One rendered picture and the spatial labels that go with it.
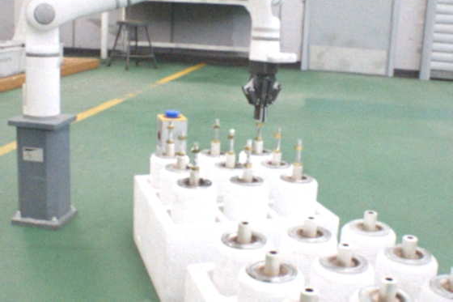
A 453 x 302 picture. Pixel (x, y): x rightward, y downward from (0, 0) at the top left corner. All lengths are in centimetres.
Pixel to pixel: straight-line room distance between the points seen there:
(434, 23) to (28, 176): 526
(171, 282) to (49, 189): 55
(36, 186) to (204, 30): 503
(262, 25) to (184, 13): 513
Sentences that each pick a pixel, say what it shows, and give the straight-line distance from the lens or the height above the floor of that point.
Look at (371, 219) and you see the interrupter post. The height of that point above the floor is 27.
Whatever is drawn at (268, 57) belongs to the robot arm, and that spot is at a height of 50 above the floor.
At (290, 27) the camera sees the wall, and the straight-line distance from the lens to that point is 638.
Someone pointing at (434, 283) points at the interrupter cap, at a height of 25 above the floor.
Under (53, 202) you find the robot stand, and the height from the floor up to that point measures 7.
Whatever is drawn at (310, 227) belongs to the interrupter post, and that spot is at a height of 27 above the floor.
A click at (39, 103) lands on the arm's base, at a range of 160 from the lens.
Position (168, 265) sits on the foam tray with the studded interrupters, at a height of 10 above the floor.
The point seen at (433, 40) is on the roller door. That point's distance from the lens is 641.
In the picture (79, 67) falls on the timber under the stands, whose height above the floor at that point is 4.
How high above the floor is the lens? 62
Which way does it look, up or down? 12 degrees down
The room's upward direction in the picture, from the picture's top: 3 degrees clockwise
